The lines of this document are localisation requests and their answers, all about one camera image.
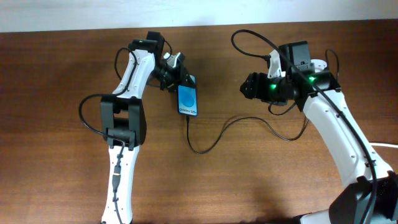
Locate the black USB charging cable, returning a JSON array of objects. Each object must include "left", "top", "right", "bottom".
[{"left": 185, "top": 49, "right": 340, "bottom": 155}]

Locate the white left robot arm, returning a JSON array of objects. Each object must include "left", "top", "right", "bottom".
[{"left": 100, "top": 31, "right": 196, "bottom": 224}]

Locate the blue Galaxy smartphone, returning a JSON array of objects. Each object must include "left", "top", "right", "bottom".
[{"left": 177, "top": 85, "right": 198, "bottom": 116}]

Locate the white power strip cord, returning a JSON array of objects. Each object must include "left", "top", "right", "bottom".
[{"left": 369, "top": 142, "right": 398, "bottom": 149}]

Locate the white USB charger adapter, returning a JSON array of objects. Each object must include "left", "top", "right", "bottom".
[{"left": 311, "top": 59, "right": 328, "bottom": 73}]

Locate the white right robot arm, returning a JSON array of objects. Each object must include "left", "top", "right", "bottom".
[{"left": 240, "top": 41, "right": 397, "bottom": 223}]

